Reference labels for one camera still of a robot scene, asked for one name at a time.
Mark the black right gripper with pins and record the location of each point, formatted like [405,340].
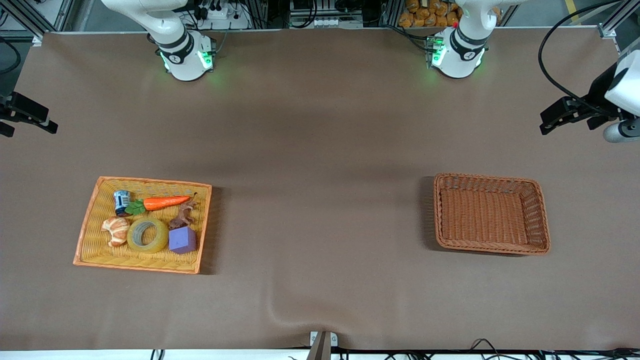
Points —
[20,109]

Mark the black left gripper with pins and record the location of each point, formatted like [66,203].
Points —
[596,93]

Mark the clear yellowish tape roll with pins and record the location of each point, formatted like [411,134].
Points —
[161,241]

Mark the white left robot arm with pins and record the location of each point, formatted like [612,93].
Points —
[457,55]

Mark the small blue printed can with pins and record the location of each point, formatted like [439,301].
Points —
[121,201]

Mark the brown wicker basket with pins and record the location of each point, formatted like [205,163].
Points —
[487,215]

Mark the toy croissant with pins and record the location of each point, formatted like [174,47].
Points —
[116,231]

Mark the yellow basket with orange rim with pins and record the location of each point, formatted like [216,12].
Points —
[95,250]

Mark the orange toy carrot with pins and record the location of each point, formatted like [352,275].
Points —
[165,202]

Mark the brown toy lion figure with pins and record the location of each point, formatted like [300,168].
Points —
[182,217]

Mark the bag of orange buns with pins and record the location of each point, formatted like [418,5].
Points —
[425,15]

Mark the purple foam cube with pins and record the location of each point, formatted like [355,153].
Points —
[182,241]

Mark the white power strip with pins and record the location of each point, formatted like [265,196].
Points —
[225,15]

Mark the brown table cover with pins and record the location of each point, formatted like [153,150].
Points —
[320,150]

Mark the white socket box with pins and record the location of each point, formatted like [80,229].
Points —
[317,22]

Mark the aluminium frame profile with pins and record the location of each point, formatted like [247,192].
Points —
[45,20]
[617,22]

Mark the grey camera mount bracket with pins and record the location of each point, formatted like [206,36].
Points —
[322,345]

